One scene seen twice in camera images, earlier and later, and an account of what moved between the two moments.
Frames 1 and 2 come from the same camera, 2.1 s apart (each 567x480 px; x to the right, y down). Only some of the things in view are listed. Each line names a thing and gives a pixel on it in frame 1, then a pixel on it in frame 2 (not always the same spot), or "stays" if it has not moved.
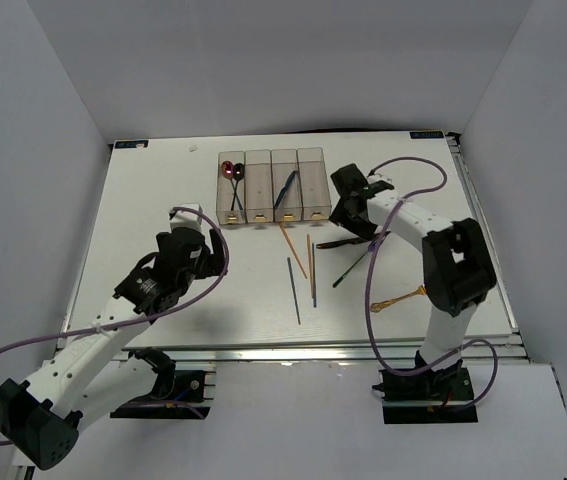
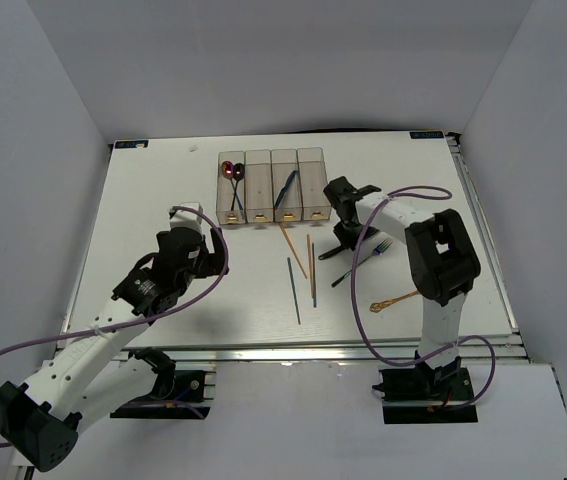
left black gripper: x=212 y=263 stays
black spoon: x=238 y=174 stays
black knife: x=340 y=243 → x=331 y=252
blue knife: x=284 y=189 stays
